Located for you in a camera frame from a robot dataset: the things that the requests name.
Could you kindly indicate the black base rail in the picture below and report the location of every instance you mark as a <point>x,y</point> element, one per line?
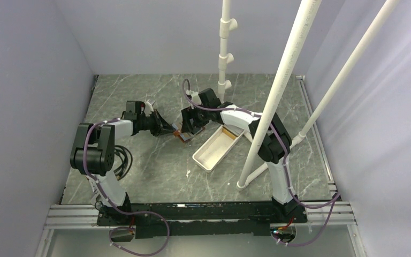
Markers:
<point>195,219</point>

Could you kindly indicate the white PVC pipe frame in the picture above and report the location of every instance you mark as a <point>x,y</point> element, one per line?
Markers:
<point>302,23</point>

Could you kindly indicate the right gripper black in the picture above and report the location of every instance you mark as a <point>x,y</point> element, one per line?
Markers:
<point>187,114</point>

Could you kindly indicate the red handled pliers tool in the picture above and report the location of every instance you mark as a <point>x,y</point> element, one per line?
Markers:
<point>96,198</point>

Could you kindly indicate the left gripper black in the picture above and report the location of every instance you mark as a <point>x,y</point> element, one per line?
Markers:
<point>162,127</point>

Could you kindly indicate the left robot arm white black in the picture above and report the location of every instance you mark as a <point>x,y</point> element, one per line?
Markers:
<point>93,150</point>

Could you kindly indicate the aluminium frame rail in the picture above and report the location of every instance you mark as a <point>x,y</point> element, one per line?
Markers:
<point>321,214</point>

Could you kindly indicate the brown leather card holder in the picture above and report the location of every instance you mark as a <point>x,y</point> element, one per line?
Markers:
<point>185,136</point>

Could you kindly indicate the gold credit card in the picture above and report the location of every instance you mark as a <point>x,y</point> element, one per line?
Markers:
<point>229,133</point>

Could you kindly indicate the white rectangular plastic tray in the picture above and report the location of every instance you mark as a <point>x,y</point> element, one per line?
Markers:
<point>212,152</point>

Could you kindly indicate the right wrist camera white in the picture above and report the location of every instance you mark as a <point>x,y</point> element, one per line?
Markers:
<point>194,96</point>

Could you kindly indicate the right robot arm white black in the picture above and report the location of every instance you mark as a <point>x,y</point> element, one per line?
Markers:
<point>262,142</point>

